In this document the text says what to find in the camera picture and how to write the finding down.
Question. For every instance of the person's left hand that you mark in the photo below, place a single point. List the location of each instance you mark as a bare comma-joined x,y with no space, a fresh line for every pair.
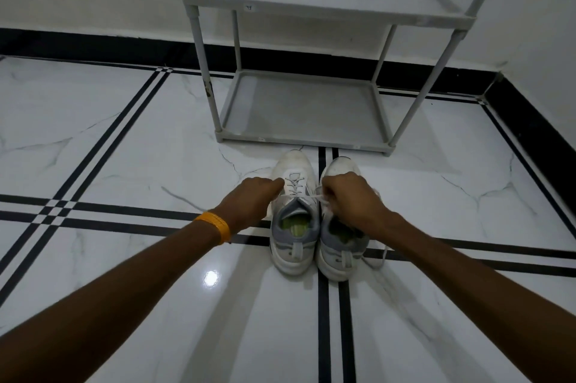
245,205

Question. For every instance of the person's right hand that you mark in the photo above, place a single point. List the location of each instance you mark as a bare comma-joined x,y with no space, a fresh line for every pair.
353,202

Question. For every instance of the person's right fingers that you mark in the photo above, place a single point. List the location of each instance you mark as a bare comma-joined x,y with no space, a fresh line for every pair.
332,191

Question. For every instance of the person's left fingers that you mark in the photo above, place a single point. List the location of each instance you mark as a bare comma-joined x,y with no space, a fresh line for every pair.
270,187

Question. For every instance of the white and grey sneaker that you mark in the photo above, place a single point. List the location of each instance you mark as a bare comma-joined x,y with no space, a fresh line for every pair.
294,216
339,243

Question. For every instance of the person's right forearm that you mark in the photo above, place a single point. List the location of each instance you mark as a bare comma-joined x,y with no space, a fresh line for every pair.
481,301

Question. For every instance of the person's left forearm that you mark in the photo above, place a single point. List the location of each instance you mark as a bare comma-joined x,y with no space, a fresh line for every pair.
99,306

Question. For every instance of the orange wristband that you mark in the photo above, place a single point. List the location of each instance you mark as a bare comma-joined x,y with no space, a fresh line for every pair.
215,225

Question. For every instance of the grey two-tier shoe rack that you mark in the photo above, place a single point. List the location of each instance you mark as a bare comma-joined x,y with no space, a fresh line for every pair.
324,58

